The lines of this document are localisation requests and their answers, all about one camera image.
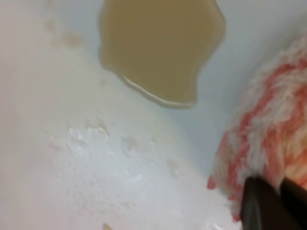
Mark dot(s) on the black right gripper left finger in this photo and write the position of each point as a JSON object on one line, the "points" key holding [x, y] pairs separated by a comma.
{"points": [[262, 208]]}

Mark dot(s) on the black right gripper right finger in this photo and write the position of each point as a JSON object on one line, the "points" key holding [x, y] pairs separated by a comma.
{"points": [[294, 198]]}

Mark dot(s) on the pink white striped rag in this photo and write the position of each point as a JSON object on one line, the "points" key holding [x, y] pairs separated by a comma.
{"points": [[267, 134]]}

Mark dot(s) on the large brown coffee puddle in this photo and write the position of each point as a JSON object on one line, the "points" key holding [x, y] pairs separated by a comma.
{"points": [[158, 47]]}

